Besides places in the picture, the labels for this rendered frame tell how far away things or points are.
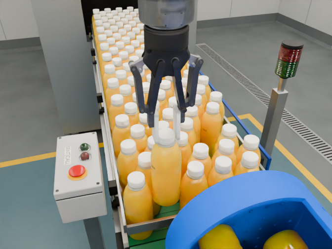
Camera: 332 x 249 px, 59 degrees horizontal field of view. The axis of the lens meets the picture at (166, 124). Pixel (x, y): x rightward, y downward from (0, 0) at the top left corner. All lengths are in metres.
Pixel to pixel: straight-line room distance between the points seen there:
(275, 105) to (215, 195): 0.62
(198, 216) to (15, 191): 1.97
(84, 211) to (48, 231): 1.33
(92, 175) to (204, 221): 0.31
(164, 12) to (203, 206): 0.30
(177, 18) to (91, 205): 0.44
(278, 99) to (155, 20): 0.66
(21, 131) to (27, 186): 0.72
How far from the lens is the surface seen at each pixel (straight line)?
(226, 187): 0.48
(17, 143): 2.79
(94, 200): 0.69
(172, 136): 0.60
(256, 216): 0.59
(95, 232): 0.91
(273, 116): 1.07
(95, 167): 0.70
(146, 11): 0.47
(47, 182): 2.32
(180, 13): 0.47
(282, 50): 0.97
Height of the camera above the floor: 1.57
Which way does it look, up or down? 35 degrees down
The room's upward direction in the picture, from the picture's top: straight up
